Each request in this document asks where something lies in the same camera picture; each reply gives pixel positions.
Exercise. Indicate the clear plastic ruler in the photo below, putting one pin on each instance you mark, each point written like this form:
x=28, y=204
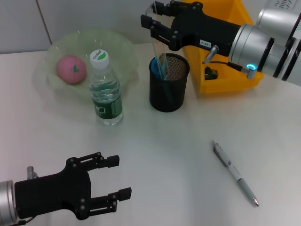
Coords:
x=160, y=54

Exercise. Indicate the yellow plastic bin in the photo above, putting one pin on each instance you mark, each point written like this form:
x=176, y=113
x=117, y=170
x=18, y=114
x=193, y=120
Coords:
x=230, y=70

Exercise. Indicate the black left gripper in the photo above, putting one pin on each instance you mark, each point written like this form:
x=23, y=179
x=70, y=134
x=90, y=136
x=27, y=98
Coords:
x=54, y=193

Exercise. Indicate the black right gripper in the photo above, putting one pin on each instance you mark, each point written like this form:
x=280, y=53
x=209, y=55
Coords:
x=204, y=30

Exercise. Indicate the black mesh pen holder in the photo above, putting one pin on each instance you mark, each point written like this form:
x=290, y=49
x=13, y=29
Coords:
x=167, y=94

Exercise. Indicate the white grey pen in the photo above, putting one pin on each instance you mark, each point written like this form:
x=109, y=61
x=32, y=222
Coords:
x=235, y=174

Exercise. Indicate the blue teal scissors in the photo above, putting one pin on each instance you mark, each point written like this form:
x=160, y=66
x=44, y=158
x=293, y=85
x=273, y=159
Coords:
x=156, y=68

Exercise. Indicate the green plastic wrapper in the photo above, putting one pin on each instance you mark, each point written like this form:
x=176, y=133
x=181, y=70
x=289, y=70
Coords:
x=211, y=73

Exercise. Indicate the clear green-label water bottle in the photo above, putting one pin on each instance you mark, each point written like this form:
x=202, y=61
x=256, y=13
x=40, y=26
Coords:
x=105, y=99

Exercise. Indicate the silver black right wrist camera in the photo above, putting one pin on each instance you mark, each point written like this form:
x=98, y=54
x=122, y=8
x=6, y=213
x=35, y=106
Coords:
x=277, y=14

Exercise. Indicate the pink toy peach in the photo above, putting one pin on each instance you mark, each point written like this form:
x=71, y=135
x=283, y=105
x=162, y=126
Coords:
x=70, y=69

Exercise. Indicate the translucent green fruit plate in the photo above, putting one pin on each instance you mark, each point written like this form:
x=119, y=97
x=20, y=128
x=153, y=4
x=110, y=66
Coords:
x=117, y=51

